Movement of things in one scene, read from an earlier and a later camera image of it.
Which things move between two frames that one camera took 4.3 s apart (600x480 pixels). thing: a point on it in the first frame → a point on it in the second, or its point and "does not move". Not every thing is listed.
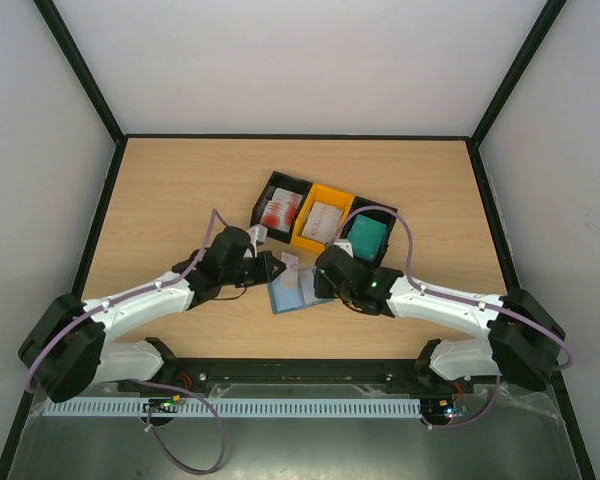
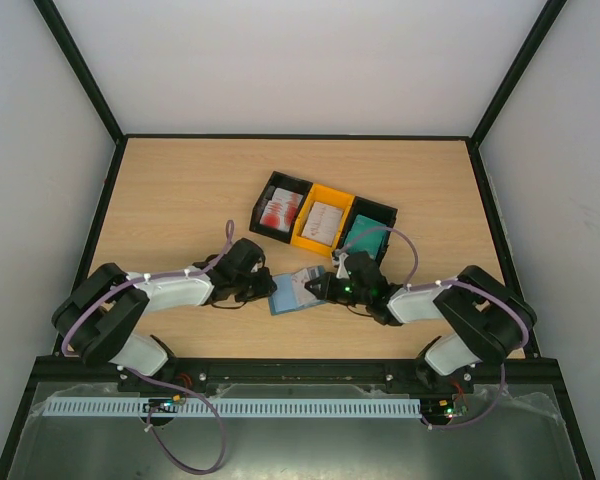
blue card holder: [294, 290] does not move
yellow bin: [327, 196] does not move
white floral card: [290, 276] → [303, 295]
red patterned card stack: [282, 210] does not move
